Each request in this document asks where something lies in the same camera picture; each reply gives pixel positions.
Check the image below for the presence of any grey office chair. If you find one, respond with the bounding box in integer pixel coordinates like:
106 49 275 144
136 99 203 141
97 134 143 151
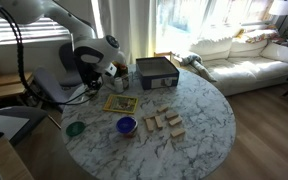
0 106 48 146

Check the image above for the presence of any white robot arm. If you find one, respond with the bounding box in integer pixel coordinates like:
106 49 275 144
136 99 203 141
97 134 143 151
0 0 122 89

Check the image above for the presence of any wire condiment basket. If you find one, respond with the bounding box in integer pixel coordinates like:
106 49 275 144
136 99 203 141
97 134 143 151
104 62 129 93

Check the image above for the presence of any white sofa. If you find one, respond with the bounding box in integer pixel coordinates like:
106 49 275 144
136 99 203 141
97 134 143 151
171 27 288 96

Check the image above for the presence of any red capped sauce bottle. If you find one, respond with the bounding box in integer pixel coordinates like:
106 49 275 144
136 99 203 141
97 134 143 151
121 65 129 89

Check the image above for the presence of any blue lidded plastic container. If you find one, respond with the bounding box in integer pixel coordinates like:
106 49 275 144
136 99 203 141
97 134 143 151
116 116 138 138

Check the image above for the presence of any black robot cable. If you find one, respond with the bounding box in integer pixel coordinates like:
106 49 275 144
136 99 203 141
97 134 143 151
0 0 103 106

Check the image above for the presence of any green round lid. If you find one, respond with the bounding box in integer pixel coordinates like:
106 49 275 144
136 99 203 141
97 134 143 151
66 121 85 137

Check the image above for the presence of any white curtain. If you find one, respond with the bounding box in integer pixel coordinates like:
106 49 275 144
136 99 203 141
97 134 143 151
90 0 157 64

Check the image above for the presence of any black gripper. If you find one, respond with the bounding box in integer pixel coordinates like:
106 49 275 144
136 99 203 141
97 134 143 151
76 59 102 90

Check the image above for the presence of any grey throw blanket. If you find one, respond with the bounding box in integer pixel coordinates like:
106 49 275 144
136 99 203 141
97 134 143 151
180 54 216 82

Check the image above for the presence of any white floor lamp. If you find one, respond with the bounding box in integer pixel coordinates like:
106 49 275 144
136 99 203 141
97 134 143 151
268 0 288 38

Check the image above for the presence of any yellow picture book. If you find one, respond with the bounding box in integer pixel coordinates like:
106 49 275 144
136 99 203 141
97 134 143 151
103 94 138 114

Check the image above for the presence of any wooden shelf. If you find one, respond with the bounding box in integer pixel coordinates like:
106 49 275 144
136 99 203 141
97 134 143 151
0 61 35 103

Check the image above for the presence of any dark cardboard box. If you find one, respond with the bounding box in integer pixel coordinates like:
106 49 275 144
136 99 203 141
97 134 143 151
136 57 179 90

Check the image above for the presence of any wooden block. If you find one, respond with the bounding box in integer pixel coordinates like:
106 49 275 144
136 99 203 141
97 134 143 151
165 112 178 120
155 116 163 129
157 105 169 112
171 128 185 138
145 119 154 132
169 117 182 126

